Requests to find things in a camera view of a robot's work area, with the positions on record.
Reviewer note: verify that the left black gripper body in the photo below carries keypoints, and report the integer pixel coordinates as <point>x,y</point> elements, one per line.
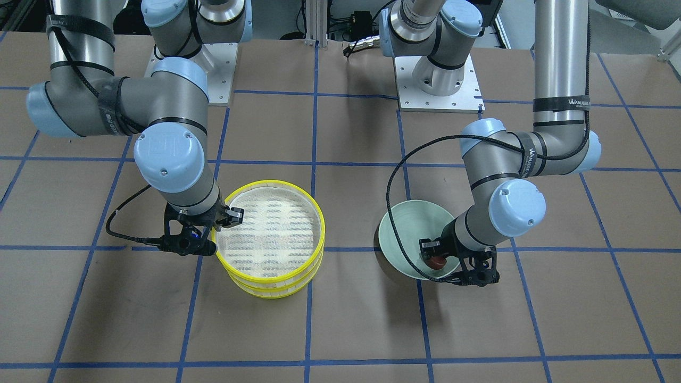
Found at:
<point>450,246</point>

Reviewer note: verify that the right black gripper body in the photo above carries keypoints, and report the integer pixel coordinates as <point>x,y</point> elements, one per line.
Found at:
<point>209,223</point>

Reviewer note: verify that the brown chocolate bun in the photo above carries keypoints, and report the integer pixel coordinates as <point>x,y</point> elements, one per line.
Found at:
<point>436,262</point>

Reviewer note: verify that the yellow steamer top layer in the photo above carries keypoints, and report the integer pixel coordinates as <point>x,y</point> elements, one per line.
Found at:
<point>282,228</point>

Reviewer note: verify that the yellow steamer layer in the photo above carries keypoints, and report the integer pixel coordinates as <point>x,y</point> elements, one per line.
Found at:
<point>276,287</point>
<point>282,228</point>

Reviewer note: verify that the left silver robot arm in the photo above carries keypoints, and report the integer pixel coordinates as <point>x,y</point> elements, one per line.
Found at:
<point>499,163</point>

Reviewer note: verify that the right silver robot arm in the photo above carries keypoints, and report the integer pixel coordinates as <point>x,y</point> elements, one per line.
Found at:
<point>166,110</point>

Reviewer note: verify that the yellow steamer bottom layer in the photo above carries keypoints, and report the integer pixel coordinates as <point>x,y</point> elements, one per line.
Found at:
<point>276,287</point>

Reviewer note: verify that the light green plate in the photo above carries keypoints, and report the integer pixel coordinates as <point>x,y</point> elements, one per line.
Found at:
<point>414,220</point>

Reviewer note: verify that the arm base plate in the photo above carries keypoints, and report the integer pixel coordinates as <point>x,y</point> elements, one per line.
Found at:
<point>423,87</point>
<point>209,74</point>

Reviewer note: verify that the aluminium frame post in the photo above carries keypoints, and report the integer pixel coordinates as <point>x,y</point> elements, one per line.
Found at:
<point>316,23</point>

